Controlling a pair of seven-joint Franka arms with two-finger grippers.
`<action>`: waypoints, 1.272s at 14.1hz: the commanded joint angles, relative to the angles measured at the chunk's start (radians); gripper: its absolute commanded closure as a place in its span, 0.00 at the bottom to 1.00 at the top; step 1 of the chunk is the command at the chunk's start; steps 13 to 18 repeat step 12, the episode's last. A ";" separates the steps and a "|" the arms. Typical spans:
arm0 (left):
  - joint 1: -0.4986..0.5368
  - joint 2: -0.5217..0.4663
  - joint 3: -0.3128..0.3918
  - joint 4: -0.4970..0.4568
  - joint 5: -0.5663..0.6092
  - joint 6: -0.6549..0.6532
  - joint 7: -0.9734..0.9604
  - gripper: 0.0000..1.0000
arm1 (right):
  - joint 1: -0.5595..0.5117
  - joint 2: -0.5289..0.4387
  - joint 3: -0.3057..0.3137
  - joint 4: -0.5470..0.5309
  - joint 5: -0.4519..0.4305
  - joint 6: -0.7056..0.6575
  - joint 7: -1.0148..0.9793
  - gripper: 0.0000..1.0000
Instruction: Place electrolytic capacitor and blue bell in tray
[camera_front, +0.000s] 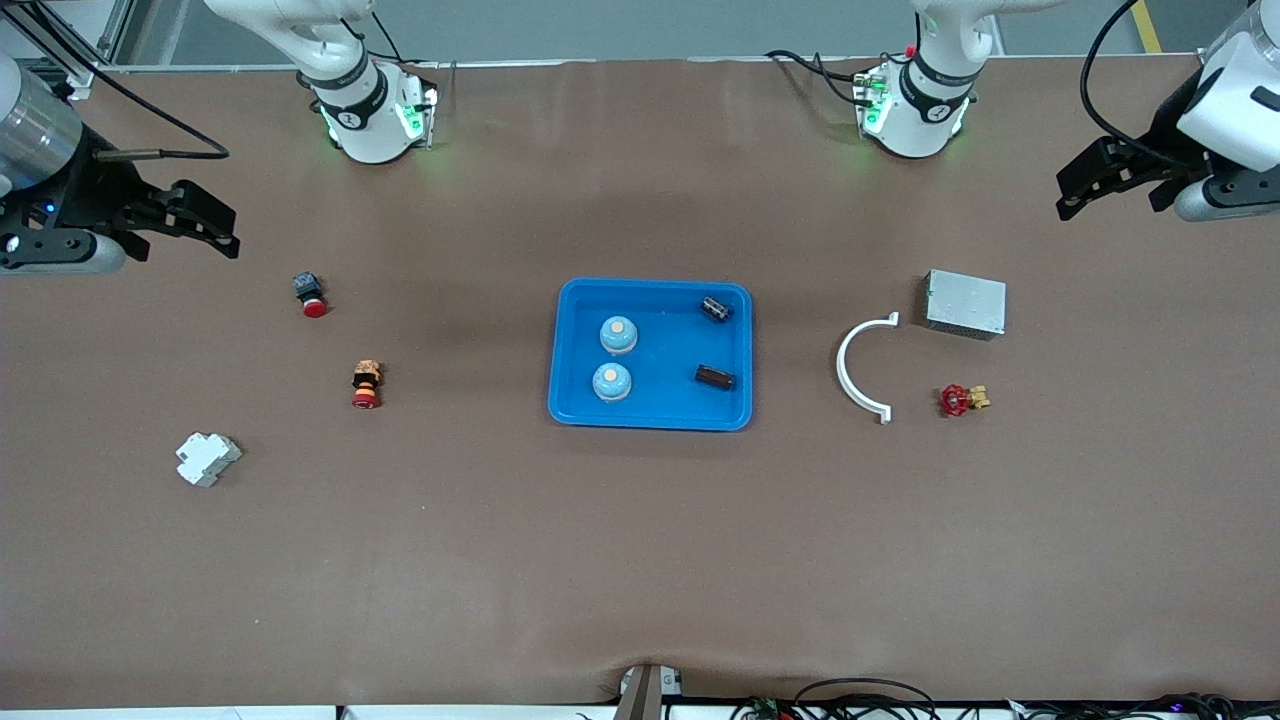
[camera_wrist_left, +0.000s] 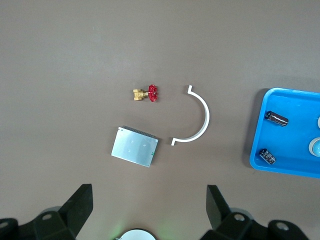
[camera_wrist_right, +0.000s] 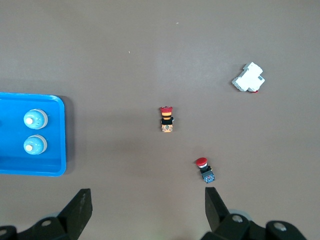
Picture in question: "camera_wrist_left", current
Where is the silver metal power supply box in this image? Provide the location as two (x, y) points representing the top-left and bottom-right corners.
(111, 126), (159, 168)

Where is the brown table cover mat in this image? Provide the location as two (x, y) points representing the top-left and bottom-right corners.
(0, 0), (320, 240)

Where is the brown electrolytic capacitor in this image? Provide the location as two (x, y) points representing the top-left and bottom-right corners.
(264, 110), (290, 128)

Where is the blue service bell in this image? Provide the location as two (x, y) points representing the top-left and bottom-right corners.
(308, 136), (320, 158)

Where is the white half-ring pipe clamp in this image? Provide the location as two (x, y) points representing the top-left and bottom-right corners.
(170, 84), (211, 147)

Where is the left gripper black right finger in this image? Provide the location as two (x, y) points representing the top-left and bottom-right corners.
(199, 184), (309, 240)

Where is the red-handled brass valve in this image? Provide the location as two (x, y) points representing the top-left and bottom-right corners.
(132, 84), (160, 103)

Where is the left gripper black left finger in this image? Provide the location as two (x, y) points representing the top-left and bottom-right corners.
(0, 183), (94, 240)

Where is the blue plastic tray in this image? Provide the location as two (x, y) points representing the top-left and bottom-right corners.
(249, 87), (320, 179)

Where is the small black connector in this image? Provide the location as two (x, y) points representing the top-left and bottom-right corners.
(258, 148), (277, 165)

